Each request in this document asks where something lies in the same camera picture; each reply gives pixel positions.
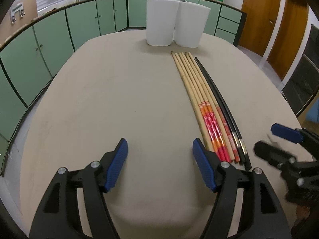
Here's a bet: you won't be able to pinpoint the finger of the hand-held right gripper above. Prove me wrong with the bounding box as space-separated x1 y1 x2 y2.
271 123 319 160
253 141 314 172

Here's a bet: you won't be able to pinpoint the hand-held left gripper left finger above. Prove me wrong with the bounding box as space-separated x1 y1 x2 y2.
29 138 129 239

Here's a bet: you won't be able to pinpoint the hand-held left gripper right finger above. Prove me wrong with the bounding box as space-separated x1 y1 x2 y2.
192 138 292 239

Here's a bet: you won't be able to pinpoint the white plastic container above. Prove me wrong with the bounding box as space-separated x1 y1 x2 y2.
173 1 211 48
146 0 180 46

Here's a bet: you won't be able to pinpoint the blue cloth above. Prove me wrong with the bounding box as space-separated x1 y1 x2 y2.
305 105 319 130

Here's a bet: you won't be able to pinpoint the black mesh chair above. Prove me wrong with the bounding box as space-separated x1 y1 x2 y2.
281 24 319 117

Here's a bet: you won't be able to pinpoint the brown wooden door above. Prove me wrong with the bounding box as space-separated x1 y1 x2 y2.
267 0 309 81
238 0 282 56

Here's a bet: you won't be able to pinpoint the green kitchen base cabinets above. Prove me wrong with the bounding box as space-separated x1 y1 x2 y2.
0 0 247 177

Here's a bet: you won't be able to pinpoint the cardboard panel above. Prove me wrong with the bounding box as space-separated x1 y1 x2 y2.
0 0 38 46

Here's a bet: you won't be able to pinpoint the white wall bracket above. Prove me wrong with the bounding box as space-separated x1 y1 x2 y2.
10 2 27 24

